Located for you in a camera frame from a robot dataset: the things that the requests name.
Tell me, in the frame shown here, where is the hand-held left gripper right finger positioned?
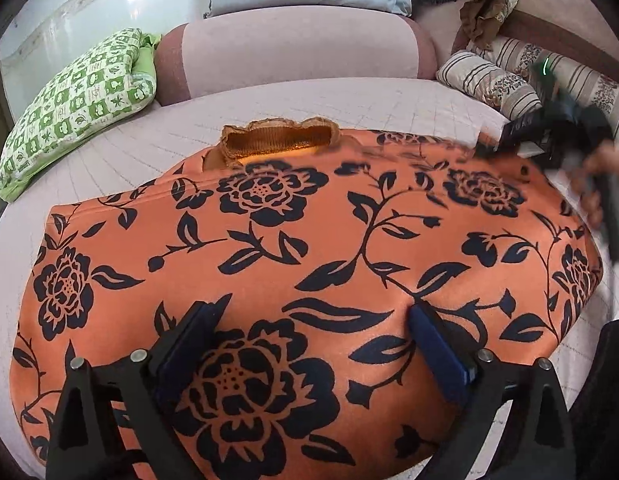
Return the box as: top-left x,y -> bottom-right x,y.
408,304 -> 578,480

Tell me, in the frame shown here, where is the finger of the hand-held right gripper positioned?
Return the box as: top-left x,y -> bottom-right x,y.
500,112 -> 547,142
475,139 -> 543,160

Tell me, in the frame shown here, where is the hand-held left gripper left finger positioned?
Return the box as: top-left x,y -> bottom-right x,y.
44,294 -> 233,480

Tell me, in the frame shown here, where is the orange black floral blouse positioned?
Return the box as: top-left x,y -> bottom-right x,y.
12,116 -> 604,480

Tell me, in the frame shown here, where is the person's right hand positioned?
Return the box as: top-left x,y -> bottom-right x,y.
568,142 -> 619,229

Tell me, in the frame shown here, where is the small striped floral bolster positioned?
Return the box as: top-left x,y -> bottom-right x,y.
436,50 -> 543,122

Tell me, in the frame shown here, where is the large striped floral cushion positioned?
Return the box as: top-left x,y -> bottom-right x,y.
468,35 -> 619,153

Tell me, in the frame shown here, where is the brown ruffled cloth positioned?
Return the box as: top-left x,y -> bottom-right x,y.
459,0 -> 533,54

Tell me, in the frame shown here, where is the pink quilted sofa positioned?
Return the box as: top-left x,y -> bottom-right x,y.
0,0 -> 619,480

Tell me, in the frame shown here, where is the green patterned pillow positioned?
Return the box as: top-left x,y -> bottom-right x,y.
0,28 -> 163,204

